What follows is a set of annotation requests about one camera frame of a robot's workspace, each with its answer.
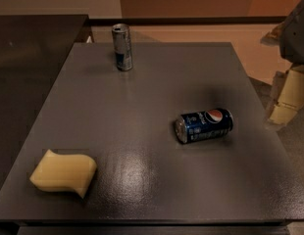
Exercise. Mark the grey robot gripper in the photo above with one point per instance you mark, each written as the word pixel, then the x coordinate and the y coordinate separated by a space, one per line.
pixel 296 38

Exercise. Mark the blue pepsi can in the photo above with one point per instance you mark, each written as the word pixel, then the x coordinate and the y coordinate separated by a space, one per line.
pixel 204 125

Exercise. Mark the silver blue energy drink can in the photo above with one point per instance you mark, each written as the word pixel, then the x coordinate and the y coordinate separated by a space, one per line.
pixel 122 46

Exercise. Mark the yellow wavy sponge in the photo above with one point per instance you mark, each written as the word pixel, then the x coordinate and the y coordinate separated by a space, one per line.
pixel 64 173

